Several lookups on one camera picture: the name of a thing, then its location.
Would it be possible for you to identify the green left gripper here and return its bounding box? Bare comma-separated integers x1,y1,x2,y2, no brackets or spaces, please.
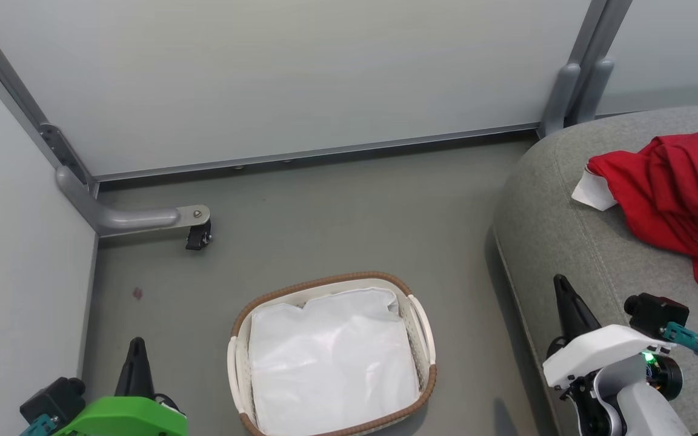
52,337,188,436

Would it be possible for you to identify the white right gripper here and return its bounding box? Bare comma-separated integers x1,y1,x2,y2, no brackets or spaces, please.
542,274,677,436

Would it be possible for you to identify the red garment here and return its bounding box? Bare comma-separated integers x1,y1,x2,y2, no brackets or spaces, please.
571,125,698,294

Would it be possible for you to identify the grey fabric sofa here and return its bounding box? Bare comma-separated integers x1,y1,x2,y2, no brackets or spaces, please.
493,103,698,436

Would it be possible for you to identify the black caster wheel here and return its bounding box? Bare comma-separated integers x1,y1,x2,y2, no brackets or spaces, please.
185,219,213,251

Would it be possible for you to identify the grey foot with caster plate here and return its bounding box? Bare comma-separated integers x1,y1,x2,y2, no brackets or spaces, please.
55,166,211,238

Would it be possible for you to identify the white basket liner cloth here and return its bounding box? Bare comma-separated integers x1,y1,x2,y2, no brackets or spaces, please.
248,286,421,436

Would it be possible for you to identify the white basket with brown rim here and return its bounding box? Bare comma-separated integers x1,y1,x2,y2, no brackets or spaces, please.
227,271,438,436

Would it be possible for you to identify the grey rounded partition foot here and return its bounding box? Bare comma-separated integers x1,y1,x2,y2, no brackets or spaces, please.
576,57,616,125
539,62,582,139

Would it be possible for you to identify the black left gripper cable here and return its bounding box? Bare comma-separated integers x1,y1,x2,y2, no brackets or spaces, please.
154,393,187,417

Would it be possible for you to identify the teal left camera connector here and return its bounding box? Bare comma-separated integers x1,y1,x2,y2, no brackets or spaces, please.
19,414,60,436

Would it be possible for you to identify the teal camera connector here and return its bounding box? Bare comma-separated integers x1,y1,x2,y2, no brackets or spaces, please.
663,322,698,358
19,414,60,436

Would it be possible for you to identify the teal right camera connector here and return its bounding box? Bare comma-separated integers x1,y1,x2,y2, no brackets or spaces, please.
663,322,698,358

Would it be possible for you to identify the grey partition bottom rail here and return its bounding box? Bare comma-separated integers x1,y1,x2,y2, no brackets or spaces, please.
91,124,541,183

